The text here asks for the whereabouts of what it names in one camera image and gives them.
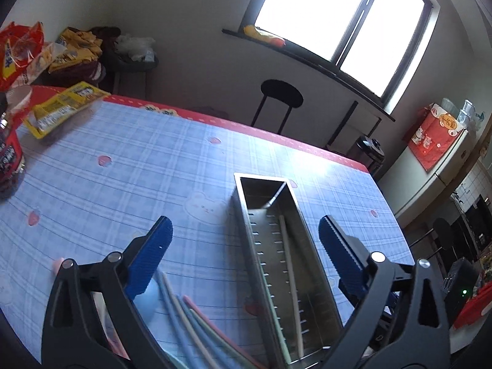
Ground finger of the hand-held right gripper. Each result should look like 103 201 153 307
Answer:
379 292 402 341

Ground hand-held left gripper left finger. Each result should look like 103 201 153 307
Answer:
41 216 173 369

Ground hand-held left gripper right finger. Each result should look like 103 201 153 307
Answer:
318 215 453 369

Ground stainless steel utensil box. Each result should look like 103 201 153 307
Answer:
233 172 345 367

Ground bundle of coloured chopsticks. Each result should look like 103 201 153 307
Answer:
182 295 268 369

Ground light blue spoon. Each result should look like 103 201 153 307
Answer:
135 271 161 332

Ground black round stool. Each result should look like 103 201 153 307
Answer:
407 217 455 263
251 79 304 136

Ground cream chopstick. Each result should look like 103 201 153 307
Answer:
279 214 305 357

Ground black kitchen appliance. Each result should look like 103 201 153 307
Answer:
461 195 492 252

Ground white refrigerator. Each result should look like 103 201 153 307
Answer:
391 123 486 220

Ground black rice cooker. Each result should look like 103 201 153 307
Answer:
355 136 385 176

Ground red bag with cat print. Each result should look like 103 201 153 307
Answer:
407 103 468 172

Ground clear plastic containers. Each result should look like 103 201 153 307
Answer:
441 98 486 132

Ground dark jar with red label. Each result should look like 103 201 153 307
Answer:
0 111 26 199

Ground yellow snack packet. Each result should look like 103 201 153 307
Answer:
23 82 112 139

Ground dark small table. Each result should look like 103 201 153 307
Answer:
103 51 159 97

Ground dark window sill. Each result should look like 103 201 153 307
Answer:
222 27 396 122

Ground white plastic bag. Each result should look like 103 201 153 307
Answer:
114 34 157 62

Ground pale yellow snack bag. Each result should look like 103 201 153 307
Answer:
26 42 67 85

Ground yellow and red packet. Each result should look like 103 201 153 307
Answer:
244 25 287 48

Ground red snack bag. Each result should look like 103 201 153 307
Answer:
0 21 45 91

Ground black metal frame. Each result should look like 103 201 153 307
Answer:
326 101 382 151

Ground window with dark frame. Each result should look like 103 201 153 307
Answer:
242 0 441 105

